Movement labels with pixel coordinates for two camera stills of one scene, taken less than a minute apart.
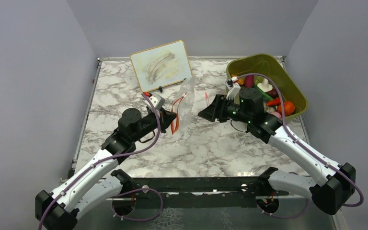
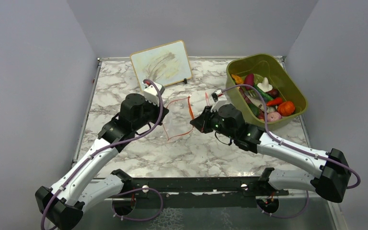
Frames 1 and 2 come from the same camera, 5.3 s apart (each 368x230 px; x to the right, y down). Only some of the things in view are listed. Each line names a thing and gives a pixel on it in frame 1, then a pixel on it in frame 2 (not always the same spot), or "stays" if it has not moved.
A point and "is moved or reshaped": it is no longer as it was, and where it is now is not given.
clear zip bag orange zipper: (182, 108) is moved or reshaped
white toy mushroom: (265, 86) stays
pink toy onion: (277, 114) stays
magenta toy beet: (249, 81) stays
